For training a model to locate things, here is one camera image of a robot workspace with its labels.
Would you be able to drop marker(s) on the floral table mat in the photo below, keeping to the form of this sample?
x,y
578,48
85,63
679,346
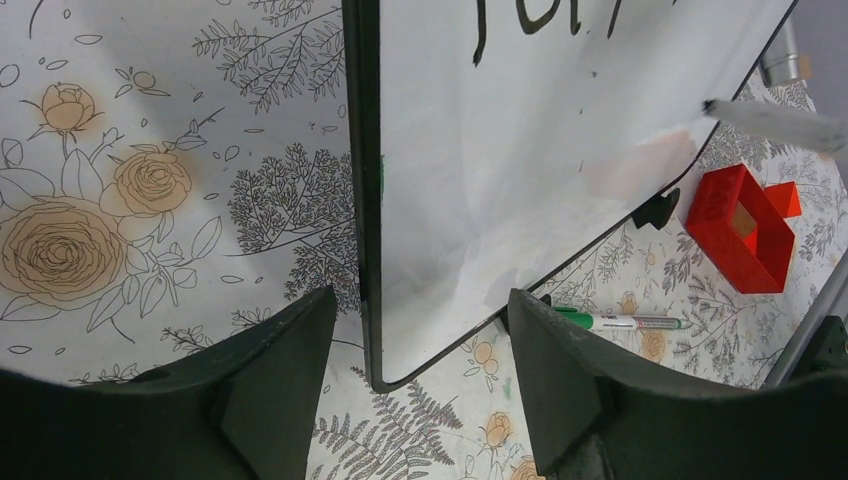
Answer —
x,y
176,172

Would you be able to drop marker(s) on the green capped marker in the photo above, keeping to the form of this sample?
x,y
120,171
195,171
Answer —
x,y
609,322

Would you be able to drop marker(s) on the red plastic triangle piece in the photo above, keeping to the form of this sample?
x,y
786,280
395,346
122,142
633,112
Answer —
x,y
785,199

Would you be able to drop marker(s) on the black capped whiteboard marker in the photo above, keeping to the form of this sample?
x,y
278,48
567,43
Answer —
x,y
781,124

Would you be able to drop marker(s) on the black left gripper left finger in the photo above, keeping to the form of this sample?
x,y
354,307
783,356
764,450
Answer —
x,y
241,409

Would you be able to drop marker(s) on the brown cylinder in box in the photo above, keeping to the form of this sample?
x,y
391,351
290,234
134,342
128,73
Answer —
x,y
742,222

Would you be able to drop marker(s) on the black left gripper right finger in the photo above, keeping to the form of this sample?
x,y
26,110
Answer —
x,y
595,410

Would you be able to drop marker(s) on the small black-framed whiteboard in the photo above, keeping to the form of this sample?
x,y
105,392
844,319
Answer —
x,y
494,141

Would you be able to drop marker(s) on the red plastic box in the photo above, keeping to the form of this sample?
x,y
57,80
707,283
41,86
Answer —
x,y
758,264

